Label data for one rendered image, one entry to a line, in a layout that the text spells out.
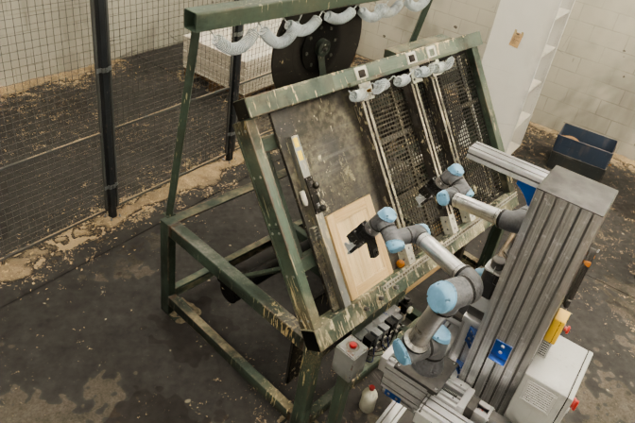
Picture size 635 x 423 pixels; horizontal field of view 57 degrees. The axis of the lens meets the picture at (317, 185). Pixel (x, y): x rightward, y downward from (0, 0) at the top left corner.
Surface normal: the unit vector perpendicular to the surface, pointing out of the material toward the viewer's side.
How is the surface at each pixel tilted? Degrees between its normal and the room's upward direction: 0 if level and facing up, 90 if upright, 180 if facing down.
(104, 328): 0
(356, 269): 55
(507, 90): 90
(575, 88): 90
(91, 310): 0
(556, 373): 0
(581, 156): 90
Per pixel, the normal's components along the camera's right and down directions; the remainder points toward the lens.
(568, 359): 0.14, -0.83
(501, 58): -0.59, 0.37
